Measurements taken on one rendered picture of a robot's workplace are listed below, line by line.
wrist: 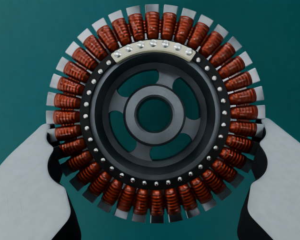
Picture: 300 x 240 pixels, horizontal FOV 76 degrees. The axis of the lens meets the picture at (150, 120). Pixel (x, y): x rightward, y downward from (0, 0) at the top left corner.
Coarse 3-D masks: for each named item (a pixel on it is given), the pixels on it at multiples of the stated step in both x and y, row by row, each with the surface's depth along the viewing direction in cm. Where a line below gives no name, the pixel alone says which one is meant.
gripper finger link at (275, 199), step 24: (264, 120) 10; (264, 144) 9; (288, 144) 9; (264, 168) 8; (288, 168) 7; (264, 192) 6; (288, 192) 6; (240, 216) 7; (264, 216) 6; (288, 216) 6
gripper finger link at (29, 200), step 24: (24, 144) 9; (48, 144) 9; (0, 168) 8; (24, 168) 8; (48, 168) 8; (0, 192) 7; (24, 192) 7; (48, 192) 7; (0, 216) 6; (24, 216) 6; (48, 216) 6; (72, 216) 6
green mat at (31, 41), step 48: (0, 0) 17; (48, 0) 17; (96, 0) 17; (144, 0) 17; (192, 0) 17; (240, 0) 16; (288, 0) 16; (0, 48) 17; (48, 48) 17; (288, 48) 17; (0, 96) 17; (192, 96) 17; (288, 96) 17; (0, 144) 17; (240, 192) 17
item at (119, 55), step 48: (96, 48) 9; (144, 48) 9; (192, 48) 10; (240, 48) 10; (48, 96) 10; (96, 96) 10; (144, 96) 10; (240, 96) 9; (96, 144) 10; (144, 144) 12; (192, 144) 12; (240, 144) 9; (96, 192) 9; (144, 192) 10; (192, 192) 10
